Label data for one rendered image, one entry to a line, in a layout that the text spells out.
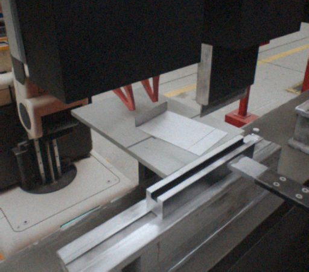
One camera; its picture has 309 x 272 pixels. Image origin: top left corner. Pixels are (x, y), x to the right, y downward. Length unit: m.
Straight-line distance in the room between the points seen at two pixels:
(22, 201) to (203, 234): 1.18
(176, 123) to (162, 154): 0.09
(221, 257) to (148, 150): 0.19
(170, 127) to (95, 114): 0.14
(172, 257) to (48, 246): 0.19
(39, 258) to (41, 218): 0.95
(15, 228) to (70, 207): 0.23
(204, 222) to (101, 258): 0.16
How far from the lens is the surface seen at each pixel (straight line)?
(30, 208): 1.54
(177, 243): 0.46
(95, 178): 1.62
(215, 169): 0.47
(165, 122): 0.56
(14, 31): 0.28
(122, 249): 0.40
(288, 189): 0.45
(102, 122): 0.58
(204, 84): 0.40
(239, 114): 2.57
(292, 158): 0.75
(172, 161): 0.47
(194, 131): 0.54
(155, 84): 0.60
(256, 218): 0.59
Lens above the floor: 1.27
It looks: 27 degrees down
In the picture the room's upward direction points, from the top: straight up
